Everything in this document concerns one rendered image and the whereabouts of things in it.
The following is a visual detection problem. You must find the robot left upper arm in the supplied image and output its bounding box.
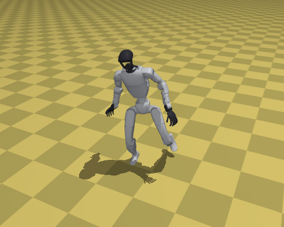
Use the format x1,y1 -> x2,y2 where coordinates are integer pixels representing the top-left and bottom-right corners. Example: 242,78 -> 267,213
142,67 -> 165,90

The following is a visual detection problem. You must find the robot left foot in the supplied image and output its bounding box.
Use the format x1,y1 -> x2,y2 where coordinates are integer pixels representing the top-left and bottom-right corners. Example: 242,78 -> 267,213
169,133 -> 177,151

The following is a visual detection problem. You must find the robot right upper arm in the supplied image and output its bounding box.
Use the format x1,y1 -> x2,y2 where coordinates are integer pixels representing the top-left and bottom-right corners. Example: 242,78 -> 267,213
114,70 -> 123,94

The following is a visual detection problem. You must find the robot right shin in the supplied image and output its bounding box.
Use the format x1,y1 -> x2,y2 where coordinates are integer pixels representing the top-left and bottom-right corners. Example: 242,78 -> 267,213
126,143 -> 137,156

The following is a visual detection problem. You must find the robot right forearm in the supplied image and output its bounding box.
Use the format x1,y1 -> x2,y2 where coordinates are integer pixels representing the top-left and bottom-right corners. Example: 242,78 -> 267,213
112,92 -> 121,108

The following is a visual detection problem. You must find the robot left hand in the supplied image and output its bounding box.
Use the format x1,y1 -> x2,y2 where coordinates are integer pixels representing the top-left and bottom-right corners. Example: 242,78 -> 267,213
164,105 -> 178,126

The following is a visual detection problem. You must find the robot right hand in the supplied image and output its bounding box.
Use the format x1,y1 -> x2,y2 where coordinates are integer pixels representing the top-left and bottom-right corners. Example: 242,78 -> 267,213
106,104 -> 115,117

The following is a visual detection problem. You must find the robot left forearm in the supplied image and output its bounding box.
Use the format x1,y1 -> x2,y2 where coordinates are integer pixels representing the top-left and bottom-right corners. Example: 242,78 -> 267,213
161,82 -> 171,109

